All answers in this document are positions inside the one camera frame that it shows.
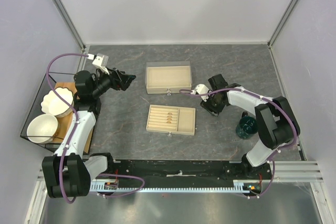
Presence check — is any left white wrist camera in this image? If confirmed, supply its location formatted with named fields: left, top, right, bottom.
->
left=87, top=54, right=110, bottom=75

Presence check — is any white scalloped bowl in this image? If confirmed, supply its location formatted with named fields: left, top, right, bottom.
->
left=40, top=87, right=74, bottom=118

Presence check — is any wooden board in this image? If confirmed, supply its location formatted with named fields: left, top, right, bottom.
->
left=54, top=82, right=101, bottom=154

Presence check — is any black wire frame box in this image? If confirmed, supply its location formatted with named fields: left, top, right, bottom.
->
left=20, top=72, right=76, bottom=152

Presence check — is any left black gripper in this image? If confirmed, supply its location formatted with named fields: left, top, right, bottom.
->
left=91, top=66, right=135, bottom=98

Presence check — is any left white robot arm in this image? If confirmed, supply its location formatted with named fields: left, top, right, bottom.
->
left=42, top=68, right=136, bottom=199

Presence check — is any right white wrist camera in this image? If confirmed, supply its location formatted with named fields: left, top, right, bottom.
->
left=191, top=84, right=211, bottom=102

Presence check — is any beige ring slot tray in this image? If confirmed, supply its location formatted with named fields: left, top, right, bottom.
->
left=146, top=105, right=196, bottom=136

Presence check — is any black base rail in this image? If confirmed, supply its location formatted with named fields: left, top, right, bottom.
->
left=104, top=159, right=272, bottom=181

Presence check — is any dark green mug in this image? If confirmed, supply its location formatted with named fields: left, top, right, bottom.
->
left=235, top=111, right=258, bottom=140

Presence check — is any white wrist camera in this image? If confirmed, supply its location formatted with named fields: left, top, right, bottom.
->
left=191, top=84, right=211, bottom=102
left=87, top=54, right=110, bottom=75

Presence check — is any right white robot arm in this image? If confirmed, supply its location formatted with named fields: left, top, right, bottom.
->
left=194, top=74, right=300, bottom=179

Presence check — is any white round bowl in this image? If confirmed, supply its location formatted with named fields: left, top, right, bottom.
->
left=27, top=114, right=59, bottom=144

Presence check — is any beige open jewelry box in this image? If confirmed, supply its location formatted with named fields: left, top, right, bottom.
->
left=145, top=61, right=192, bottom=95

